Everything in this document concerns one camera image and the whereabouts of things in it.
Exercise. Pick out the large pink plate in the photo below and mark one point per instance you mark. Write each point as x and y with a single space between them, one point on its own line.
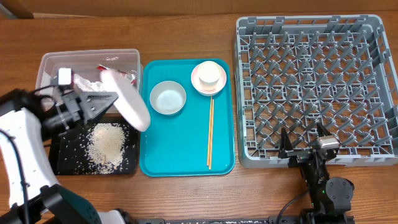
130 104

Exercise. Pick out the white cup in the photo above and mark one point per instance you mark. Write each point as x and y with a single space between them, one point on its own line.
209 73

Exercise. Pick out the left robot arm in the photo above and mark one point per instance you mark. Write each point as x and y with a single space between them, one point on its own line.
34 188

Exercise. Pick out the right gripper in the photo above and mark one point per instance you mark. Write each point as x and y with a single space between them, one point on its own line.
298 156

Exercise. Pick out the grey bowl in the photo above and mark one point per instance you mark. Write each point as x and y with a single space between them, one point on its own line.
168 97

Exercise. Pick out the pile of rice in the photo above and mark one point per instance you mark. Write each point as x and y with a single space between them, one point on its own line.
105 146

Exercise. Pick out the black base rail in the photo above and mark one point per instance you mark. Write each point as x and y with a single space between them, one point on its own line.
269 220

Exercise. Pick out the white tissue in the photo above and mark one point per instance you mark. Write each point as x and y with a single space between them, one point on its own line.
85 85

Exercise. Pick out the black tray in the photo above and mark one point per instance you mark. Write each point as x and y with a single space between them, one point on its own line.
77 152

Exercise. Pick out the teal serving tray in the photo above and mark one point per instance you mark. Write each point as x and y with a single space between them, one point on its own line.
177 145

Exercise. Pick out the red snack wrapper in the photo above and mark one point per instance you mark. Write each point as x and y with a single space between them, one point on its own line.
129 76

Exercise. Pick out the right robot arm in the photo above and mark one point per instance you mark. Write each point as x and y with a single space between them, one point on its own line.
330 196

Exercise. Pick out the grey dishwasher rack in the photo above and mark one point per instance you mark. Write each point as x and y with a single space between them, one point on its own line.
294 72

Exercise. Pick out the right wooden chopstick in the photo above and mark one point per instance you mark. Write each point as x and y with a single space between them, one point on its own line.
211 134

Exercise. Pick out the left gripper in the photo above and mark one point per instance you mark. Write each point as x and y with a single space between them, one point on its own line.
74 101

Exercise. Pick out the clear plastic bin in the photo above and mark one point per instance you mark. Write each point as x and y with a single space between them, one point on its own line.
85 64

